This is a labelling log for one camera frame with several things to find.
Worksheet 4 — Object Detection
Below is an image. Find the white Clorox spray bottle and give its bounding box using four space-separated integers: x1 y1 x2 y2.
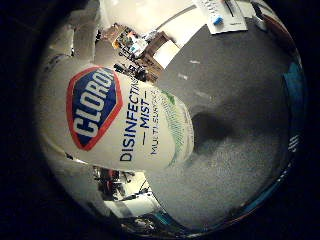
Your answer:
35 54 196 175

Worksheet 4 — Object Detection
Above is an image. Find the blue cloth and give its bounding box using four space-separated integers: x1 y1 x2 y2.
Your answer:
282 61 306 135

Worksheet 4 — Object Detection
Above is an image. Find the wooden cabinet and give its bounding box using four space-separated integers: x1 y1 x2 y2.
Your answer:
137 30 182 83

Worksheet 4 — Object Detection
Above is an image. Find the white paper sheet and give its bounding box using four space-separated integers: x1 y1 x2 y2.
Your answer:
193 0 250 35

